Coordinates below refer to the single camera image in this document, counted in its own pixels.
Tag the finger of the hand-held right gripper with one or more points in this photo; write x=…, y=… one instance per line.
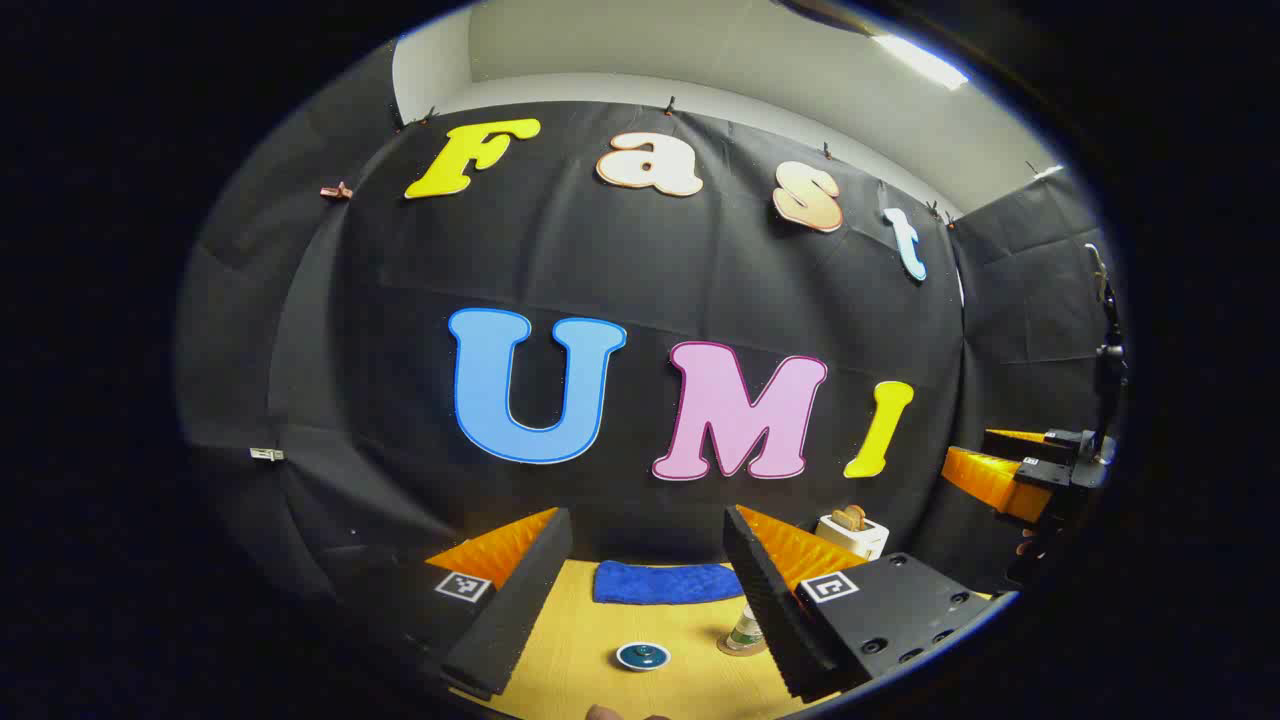
x=985, y=478
x=1040, y=445

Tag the clear plastic water bottle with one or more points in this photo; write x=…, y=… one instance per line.
x=745, y=628

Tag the white teacup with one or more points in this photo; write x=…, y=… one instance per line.
x=642, y=668

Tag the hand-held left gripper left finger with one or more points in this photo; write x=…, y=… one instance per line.
x=520, y=600

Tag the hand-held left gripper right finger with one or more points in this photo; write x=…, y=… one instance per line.
x=765, y=610

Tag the toast slice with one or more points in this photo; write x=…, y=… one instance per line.
x=851, y=517

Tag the black backdrop cloth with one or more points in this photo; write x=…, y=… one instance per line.
x=400, y=400

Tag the blue towel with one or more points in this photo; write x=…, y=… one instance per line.
x=665, y=583

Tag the white toaster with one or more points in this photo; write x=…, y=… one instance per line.
x=860, y=542

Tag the copper clip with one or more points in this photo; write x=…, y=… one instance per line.
x=337, y=190

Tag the round brown coaster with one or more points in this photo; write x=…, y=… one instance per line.
x=732, y=650

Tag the white clip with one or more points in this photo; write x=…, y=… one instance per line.
x=267, y=454

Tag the ceiling light strip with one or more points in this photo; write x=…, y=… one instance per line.
x=920, y=62

